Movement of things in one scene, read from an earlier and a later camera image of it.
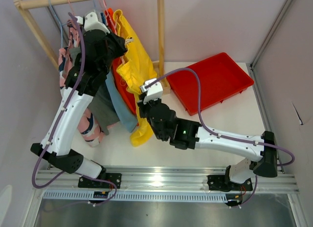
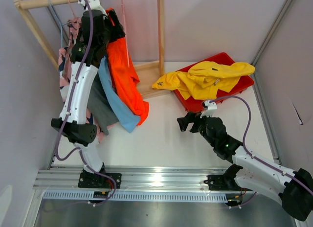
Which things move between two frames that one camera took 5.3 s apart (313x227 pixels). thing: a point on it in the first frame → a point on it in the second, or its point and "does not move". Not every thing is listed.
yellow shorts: (136, 69) → (204, 79)
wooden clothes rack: (22, 4) does not move
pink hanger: (69, 1) does not move
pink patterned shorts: (92, 133) does not move
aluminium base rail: (163, 179) does not move
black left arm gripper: (120, 42) → (117, 31)
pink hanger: (104, 1) → (125, 36)
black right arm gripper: (143, 106) → (183, 122)
